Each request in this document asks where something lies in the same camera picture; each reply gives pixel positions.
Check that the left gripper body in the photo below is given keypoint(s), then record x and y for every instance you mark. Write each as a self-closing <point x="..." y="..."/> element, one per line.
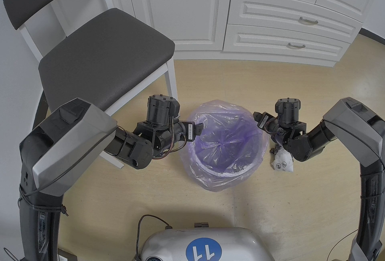
<point x="190" y="132"/>

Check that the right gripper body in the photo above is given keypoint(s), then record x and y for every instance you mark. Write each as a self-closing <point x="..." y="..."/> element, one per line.
<point x="263" y="123"/>

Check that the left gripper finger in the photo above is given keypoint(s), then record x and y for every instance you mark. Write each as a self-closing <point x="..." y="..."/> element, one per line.
<point x="199" y="129"/>

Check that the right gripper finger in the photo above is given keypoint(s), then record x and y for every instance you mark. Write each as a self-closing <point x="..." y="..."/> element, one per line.
<point x="258" y="117"/>

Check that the purple plastic bag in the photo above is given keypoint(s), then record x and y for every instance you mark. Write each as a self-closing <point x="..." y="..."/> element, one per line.
<point x="228" y="139"/>

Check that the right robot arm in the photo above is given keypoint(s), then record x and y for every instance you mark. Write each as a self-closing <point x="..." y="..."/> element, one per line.
<point x="352" y="130"/>

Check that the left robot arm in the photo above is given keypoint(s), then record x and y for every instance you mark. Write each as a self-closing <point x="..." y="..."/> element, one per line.
<point x="69" y="145"/>

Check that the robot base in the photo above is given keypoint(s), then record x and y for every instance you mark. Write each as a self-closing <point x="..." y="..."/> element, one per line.
<point x="207" y="244"/>

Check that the grey trash bin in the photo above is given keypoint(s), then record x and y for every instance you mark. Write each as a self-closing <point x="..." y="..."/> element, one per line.
<point x="228" y="178"/>

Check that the white printed wrapper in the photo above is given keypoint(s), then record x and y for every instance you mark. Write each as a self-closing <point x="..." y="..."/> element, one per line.
<point x="284" y="165"/>

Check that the white chair with grey seat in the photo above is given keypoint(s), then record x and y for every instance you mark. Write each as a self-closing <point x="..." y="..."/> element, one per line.
<point x="105" y="52"/>

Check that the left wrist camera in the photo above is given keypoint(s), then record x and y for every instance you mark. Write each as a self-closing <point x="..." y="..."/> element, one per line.
<point x="175" y="109"/>

